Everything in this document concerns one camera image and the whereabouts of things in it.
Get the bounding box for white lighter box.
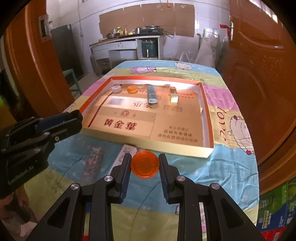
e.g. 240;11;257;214
111;143;138;172

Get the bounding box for wooden door right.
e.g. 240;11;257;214
223;1;295;193

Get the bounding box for shallow cardboard tray box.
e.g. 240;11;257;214
79;76;214;158

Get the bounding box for cardboard wall sheets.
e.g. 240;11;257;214
99;3;195;37

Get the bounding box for colourful cartoon tablecloth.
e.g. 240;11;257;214
25;60;259;240

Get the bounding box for white bottle cap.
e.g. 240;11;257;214
111;85;122;93

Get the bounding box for red beverage carton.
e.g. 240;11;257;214
261;227;287;241

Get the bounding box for floral patterned lighter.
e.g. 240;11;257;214
81;147;105;181

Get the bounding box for green metal table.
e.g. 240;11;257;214
63;69;82;97

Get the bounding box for dark refrigerator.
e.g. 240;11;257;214
51;25;84;79

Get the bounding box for teal lighter with bird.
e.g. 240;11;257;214
147;85;158;104

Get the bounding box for green beverage carton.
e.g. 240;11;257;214
257;179;296;232

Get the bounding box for white sack bag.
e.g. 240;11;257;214
195;34;218;68

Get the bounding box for opaque orange bottle cap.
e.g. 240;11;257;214
127;85;138;94

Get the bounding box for black gas stove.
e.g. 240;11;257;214
139;25;164;36

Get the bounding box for translucent orange bottle cap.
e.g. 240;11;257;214
130;151;159;179

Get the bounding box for wooden door frame left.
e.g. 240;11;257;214
4;1;74;118

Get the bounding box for kitchen counter cabinet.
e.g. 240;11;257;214
89;35;165;75

